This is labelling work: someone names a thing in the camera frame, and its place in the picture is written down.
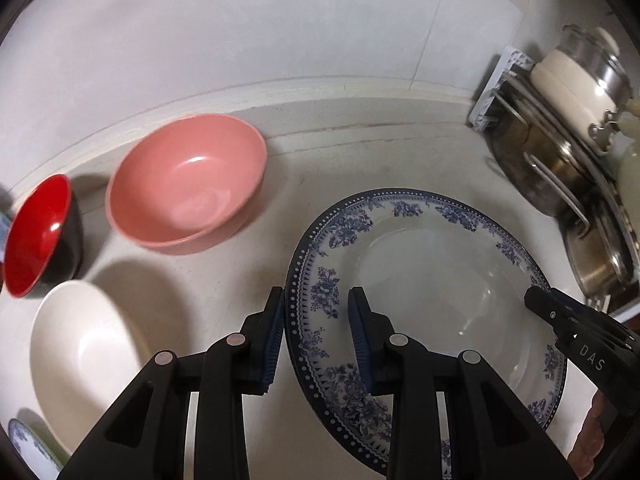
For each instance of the cream kettle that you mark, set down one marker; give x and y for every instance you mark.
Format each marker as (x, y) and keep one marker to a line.
(631, 170)

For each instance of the cream pot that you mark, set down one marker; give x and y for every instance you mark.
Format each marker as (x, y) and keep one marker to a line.
(565, 80)

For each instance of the white pot rack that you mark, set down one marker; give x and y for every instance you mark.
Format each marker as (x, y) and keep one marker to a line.
(492, 95)

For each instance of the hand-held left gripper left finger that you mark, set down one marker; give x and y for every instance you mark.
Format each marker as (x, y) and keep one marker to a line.
(272, 340)

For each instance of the deep steel pot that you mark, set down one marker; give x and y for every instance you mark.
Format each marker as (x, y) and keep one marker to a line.
(595, 265)

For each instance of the wide steel pan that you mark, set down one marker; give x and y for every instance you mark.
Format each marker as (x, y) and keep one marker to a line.
(530, 160)

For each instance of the blue patterned white plate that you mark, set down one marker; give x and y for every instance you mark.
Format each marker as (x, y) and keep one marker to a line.
(30, 452)
(450, 280)

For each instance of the steel pot with glass lid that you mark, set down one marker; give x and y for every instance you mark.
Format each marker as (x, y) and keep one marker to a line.
(600, 65)

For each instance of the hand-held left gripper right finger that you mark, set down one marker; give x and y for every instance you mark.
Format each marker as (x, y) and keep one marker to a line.
(359, 340)

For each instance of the white blue pump bottle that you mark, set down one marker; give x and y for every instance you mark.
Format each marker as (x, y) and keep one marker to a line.
(3, 235)

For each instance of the white bowl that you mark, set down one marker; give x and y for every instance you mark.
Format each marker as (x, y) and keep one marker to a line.
(80, 355)

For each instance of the pink bowl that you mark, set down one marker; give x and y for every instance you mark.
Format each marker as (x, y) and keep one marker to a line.
(185, 185)

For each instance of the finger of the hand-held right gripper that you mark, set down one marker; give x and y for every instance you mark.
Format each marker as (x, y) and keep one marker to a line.
(552, 315)

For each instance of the red black bowl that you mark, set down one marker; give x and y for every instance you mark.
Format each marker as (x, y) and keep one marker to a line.
(35, 240)

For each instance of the person's right hand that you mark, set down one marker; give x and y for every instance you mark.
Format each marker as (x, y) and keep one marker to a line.
(592, 430)

